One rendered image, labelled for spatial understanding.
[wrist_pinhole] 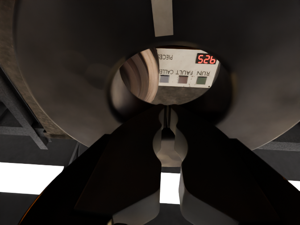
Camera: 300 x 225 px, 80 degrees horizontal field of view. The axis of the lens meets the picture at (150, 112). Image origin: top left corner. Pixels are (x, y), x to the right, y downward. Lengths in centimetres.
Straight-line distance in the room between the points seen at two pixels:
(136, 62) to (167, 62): 20
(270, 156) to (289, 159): 78
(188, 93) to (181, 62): 19
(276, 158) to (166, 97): 882
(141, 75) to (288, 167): 918
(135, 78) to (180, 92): 34
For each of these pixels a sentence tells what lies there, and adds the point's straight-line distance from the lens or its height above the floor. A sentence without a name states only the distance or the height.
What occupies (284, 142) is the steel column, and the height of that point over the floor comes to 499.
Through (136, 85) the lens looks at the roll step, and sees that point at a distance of 62.
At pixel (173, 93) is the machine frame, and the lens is 88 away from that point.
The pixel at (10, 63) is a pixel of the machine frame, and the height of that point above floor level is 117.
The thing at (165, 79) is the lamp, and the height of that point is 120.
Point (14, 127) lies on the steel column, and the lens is 677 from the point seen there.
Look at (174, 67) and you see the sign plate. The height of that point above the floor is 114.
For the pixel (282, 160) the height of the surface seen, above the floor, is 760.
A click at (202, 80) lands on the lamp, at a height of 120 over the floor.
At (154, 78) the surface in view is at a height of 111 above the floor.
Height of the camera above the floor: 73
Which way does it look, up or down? 47 degrees up
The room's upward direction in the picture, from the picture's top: 179 degrees counter-clockwise
